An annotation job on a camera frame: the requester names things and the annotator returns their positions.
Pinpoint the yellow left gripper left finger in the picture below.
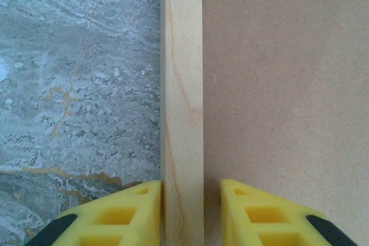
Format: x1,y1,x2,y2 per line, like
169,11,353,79
27,179,162,246

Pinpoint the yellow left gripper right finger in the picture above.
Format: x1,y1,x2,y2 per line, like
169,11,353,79
220,178,352,246

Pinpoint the brown backing board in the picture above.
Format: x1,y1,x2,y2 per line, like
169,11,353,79
201,0,369,246

